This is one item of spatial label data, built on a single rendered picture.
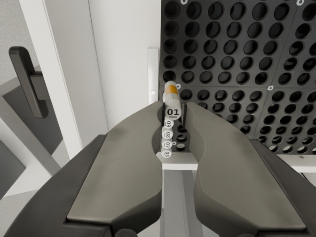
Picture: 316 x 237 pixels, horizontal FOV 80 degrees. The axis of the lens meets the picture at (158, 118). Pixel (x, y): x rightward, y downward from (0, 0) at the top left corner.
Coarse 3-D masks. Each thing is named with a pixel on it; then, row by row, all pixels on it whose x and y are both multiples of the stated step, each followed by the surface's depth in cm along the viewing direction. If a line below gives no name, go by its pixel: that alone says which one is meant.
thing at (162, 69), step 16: (176, 0) 15; (176, 16) 16; (160, 32) 17; (176, 32) 17; (160, 48) 17; (176, 48) 17; (160, 64) 18; (176, 64) 18; (160, 80) 19; (176, 80) 19; (160, 96) 20; (160, 144) 23
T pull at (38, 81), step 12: (12, 48) 17; (24, 48) 17; (12, 60) 17; (24, 60) 17; (24, 72) 17; (36, 72) 18; (24, 84) 18; (36, 84) 18; (36, 96) 19; (48, 96) 19; (36, 108) 19
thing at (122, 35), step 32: (96, 0) 21; (128, 0) 21; (160, 0) 21; (96, 32) 23; (128, 32) 22; (128, 64) 24; (128, 96) 27; (160, 160) 26; (192, 160) 26; (288, 160) 26
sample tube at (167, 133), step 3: (162, 129) 21; (165, 129) 21; (168, 129) 21; (171, 129) 21; (162, 132) 21; (165, 132) 21; (168, 132) 21; (171, 132) 21; (162, 135) 21; (165, 135) 21; (168, 135) 21; (171, 135) 21; (165, 138) 21; (168, 138) 21
